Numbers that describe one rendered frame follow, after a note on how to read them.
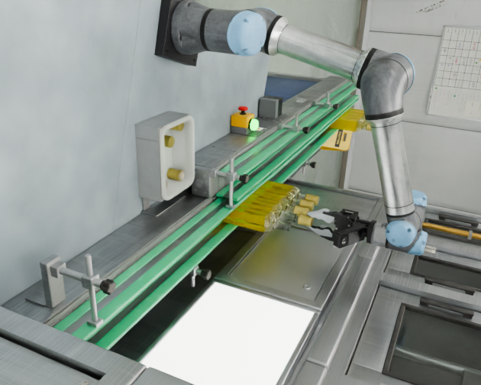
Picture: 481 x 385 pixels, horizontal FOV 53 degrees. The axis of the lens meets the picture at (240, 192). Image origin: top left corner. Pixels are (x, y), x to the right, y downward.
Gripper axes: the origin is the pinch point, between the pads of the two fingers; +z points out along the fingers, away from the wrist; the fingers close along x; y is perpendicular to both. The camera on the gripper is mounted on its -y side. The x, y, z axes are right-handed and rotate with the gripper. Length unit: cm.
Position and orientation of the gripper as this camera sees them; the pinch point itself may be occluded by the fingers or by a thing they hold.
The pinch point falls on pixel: (309, 221)
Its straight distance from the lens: 159.1
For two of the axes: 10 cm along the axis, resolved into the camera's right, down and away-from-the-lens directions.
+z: -9.0, -2.0, 3.9
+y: 4.3, -3.6, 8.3
